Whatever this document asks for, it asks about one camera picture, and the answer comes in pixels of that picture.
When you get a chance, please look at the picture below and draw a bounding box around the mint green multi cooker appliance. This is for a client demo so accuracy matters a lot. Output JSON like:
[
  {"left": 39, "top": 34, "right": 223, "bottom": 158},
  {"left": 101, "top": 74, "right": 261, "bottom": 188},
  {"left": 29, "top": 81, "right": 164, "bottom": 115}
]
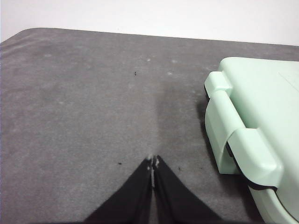
[{"left": 204, "top": 56, "right": 299, "bottom": 224}]

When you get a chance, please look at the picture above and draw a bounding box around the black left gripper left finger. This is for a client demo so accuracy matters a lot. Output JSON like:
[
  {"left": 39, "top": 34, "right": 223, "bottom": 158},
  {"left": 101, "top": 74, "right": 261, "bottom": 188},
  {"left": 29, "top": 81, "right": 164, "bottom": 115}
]
[{"left": 85, "top": 155, "right": 154, "bottom": 223}]

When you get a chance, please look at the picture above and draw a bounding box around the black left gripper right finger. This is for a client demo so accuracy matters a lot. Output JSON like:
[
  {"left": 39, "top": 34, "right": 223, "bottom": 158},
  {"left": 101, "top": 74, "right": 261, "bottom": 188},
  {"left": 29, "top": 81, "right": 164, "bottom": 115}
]
[{"left": 153, "top": 155, "right": 223, "bottom": 223}]

